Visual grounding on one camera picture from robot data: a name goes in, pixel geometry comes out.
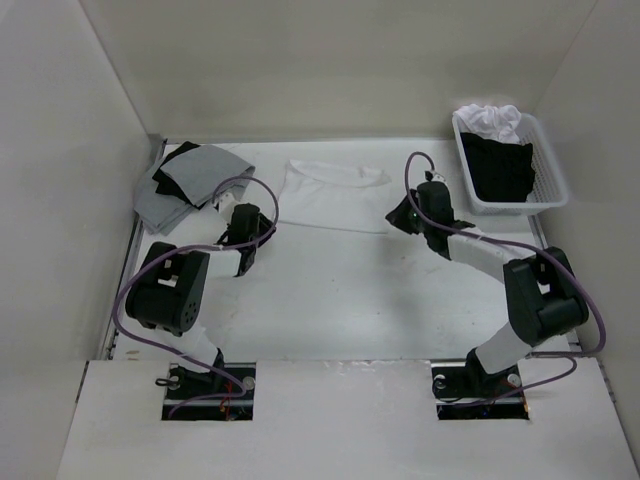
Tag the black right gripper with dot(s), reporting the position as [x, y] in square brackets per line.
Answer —
[397, 218]

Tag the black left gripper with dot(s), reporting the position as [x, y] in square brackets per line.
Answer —
[265, 225]

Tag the white tank top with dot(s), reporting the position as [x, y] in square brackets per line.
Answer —
[337, 197]

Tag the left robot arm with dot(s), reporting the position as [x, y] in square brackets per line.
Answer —
[166, 300]

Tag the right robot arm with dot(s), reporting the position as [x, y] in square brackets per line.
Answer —
[542, 299]

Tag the grey folded tank top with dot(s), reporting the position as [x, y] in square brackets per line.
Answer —
[203, 174]

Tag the black folded tank top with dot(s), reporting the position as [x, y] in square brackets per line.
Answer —
[165, 184]

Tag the black garment in basket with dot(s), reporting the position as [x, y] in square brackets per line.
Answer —
[500, 172]

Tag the white garment in basket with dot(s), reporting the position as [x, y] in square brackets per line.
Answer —
[497, 123]

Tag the white plastic basket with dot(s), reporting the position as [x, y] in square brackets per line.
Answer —
[549, 188]

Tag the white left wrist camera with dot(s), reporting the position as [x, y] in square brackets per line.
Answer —
[225, 205]

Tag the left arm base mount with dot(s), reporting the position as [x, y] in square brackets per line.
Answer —
[193, 396]

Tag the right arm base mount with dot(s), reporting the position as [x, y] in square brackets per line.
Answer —
[460, 397]

